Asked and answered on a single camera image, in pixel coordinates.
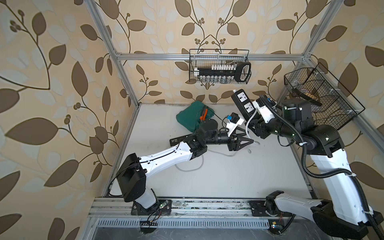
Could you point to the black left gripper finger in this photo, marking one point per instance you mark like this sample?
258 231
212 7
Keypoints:
243 144
241 134

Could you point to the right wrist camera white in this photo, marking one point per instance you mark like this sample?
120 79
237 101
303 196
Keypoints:
263 110

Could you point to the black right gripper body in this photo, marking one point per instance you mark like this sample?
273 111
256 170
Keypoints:
264 128

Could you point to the black white power strip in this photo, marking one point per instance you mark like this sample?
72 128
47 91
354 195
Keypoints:
243 103

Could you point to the aluminium frame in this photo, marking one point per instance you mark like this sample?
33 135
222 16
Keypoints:
171 53

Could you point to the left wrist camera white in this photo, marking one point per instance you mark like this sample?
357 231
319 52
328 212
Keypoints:
234 121

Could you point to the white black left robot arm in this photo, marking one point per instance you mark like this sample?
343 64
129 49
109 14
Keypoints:
134 171

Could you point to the black wire basket wall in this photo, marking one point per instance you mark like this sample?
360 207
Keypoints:
321 99
207 57

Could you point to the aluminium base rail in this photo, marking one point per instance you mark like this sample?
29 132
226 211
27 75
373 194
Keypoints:
192 219

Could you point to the dark tool in right basket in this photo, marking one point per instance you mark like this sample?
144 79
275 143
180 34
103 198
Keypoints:
312 99

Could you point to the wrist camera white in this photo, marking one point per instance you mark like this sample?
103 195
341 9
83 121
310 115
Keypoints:
263 110
234 121

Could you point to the orange black pliers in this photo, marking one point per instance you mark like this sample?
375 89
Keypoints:
204 113

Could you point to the black wire basket back wall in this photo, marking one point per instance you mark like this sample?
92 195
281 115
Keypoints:
207 57

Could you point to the black socket bit set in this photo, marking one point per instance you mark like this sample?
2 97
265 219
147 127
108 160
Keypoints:
238 73

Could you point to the green plastic tool case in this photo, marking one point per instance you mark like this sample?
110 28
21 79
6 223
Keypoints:
190 117

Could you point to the black wire basket right wall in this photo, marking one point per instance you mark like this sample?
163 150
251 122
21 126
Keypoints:
321 99

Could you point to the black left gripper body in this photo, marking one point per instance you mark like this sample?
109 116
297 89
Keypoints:
231 143

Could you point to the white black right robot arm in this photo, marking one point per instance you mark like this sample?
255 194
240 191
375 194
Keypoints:
347 214

